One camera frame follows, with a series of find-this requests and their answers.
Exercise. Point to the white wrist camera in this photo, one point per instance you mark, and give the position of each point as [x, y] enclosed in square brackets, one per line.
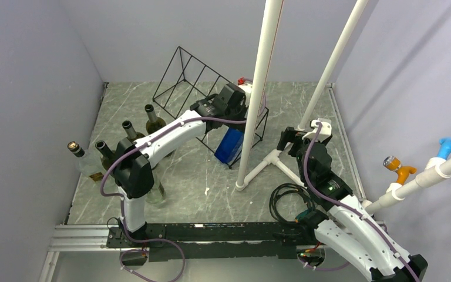
[321, 130]
[247, 86]

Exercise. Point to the orange pipe valve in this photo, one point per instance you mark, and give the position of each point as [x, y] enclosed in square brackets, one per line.
[403, 172]

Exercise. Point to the blue square glass bottle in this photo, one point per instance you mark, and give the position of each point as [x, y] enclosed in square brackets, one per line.
[229, 146]

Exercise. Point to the white PVC pipe frame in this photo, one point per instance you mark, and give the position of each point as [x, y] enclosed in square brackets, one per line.
[269, 29]

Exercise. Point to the white PVC side pipe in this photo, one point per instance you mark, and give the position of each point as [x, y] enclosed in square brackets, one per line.
[396, 193]

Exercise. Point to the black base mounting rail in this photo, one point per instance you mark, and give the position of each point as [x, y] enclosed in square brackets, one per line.
[167, 241]

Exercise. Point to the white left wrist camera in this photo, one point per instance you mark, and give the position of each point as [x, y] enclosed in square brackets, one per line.
[247, 86]

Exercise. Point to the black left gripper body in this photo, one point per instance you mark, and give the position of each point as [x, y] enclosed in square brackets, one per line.
[238, 114]

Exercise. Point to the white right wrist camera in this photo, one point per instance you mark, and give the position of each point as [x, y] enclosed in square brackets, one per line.
[321, 130]

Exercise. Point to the dark wine bottle cream label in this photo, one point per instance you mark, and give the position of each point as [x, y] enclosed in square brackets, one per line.
[132, 134]

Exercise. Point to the clear glass bottle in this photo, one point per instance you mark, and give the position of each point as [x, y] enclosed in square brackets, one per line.
[157, 193]

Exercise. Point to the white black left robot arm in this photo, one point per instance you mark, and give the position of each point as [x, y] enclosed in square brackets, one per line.
[132, 163]

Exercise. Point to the green wine bottle grey capsule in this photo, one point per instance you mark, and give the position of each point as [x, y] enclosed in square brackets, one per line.
[154, 122]

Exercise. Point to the black wire wine rack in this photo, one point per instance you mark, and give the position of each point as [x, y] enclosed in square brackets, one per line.
[188, 79]

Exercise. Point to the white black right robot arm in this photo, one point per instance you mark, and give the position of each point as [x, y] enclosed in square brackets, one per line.
[342, 222]

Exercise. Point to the dark wine bottle black top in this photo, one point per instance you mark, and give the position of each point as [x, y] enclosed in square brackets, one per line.
[105, 151]

